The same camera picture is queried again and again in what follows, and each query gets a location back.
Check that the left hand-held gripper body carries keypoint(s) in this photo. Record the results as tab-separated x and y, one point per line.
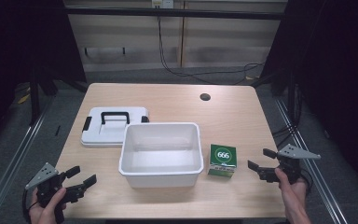
48	183

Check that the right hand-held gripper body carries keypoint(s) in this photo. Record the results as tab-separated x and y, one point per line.
292	165

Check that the person's right hand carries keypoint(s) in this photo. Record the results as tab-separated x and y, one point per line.
293	193

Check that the person's left hand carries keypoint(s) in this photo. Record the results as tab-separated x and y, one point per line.
43	214

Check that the green and white carton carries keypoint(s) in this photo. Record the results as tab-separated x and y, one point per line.
223	160

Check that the small black floor stick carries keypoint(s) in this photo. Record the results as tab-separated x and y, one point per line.
57	130

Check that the black metal stand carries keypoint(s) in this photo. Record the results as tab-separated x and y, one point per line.
290	93
34	96

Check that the white plastic storage box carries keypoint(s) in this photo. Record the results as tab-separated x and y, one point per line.
161	155

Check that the dark round table grommet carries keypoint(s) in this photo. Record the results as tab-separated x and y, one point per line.
205	96

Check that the yellow floor tape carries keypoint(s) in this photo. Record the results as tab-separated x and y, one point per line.
23	98

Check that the black curtain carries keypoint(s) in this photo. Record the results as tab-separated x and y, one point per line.
18	46
338	77

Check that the black horizontal bar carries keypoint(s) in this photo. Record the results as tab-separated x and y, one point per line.
174	13

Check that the metal floor rail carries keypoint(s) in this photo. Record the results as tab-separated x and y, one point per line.
15	158
310	149

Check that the white wall socket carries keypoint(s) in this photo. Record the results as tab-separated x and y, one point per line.
162	3

